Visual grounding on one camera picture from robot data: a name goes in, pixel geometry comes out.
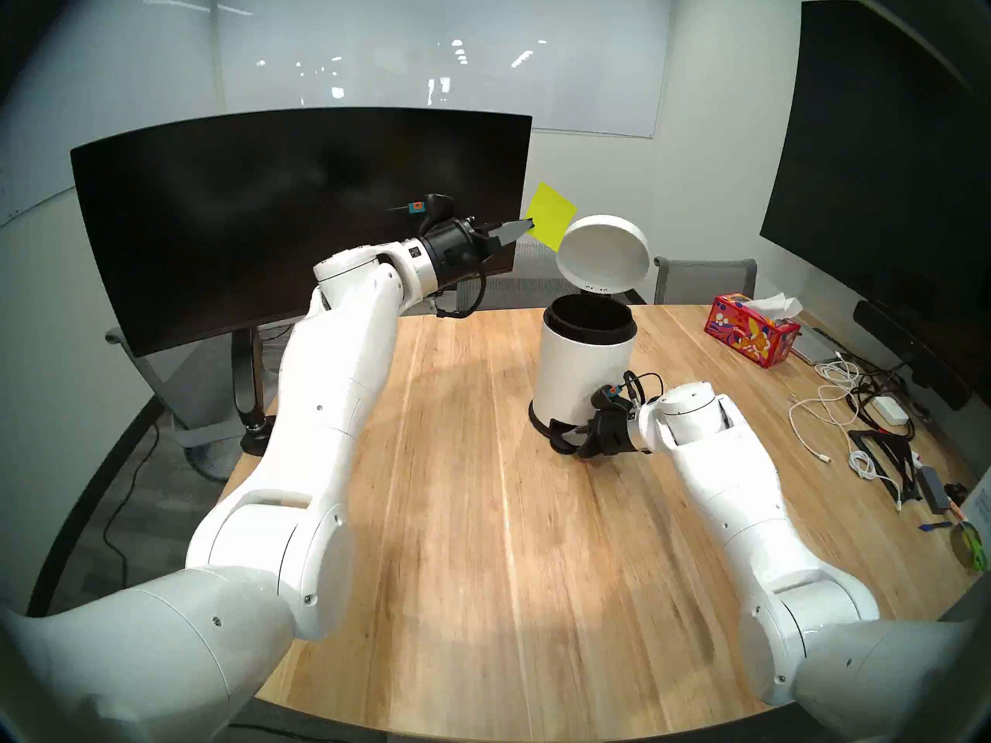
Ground coiled white cable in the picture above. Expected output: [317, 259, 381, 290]
[848, 449, 905, 512]

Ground white pedal trash can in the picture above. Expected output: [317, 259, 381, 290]
[529, 293, 638, 434]

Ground yellow sticky note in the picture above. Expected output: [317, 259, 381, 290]
[524, 181, 579, 253]

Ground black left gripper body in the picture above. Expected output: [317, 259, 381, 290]
[420, 217, 498, 287]

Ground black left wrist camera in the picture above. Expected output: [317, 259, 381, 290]
[418, 194, 458, 233]

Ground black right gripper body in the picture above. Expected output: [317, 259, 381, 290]
[579, 407, 643, 460]

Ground long white charging cable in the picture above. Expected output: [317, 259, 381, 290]
[788, 358, 862, 465]

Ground black trash can pedal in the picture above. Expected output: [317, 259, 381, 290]
[548, 420, 593, 456]

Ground glass wall whiteboard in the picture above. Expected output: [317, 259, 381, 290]
[215, 0, 673, 139]

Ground black cable tangle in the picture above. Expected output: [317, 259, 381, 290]
[848, 354, 922, 440]

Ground black right wrist cables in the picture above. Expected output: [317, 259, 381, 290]
[619, 370, 665, 409]

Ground black floor cable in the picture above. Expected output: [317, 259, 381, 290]
[103, 420, 159, 564]

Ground white trash can lid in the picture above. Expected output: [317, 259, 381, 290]
[555, 215, 651, 294]

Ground large black wall television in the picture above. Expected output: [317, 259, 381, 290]
[760, 0, 991, 371]

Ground silver laptop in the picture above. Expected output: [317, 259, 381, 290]
[790, 320, 845, 365]

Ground white paper sign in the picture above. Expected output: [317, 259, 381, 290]
[964, 471, 991, 545]

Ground grey adapter hub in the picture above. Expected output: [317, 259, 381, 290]
[919, 465, 953, 515]

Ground grey mesh office chair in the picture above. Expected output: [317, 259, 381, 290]
[654, 257, 758, 306]
[457, 235, 570, 310]

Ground curved black computer monitor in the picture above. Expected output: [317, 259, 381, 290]
[70, 107, 533, 358]

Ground black left gripper cable loop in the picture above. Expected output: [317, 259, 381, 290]
[432, 272, 488, 320]

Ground pink patterned tissue box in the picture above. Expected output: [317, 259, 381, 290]
[704, 293, 802, 369]

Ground black triangular stand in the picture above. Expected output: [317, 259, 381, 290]
[848, 429, 926, 502]

